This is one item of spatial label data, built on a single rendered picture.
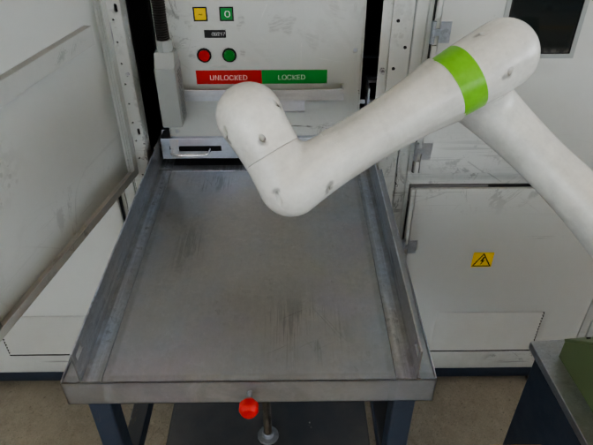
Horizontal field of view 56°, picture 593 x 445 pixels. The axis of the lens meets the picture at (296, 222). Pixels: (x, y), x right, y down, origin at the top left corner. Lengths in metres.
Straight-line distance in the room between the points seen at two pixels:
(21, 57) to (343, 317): 0.75
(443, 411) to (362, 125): 1.29
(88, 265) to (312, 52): 0.89
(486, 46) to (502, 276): 0.94
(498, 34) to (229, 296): 0.66
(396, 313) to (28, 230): 0.73
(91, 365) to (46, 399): 1.14
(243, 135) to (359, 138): 0.18
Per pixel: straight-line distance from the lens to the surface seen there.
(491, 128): 1.16
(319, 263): 1.16
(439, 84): 0.95
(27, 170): 1.18
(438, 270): 1.71
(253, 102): 0.88
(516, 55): 1.00
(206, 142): 1.48
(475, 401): 2.07
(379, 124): 0.92
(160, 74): 1.32
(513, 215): 1.65
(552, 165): 1.17
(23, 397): 2.19
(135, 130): 1.47
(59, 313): 1.91
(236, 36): 1.38
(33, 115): 1.19
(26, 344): 2.07
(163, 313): 1.08
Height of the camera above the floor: 1.59
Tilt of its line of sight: 36 degrees down
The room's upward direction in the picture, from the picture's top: straight up
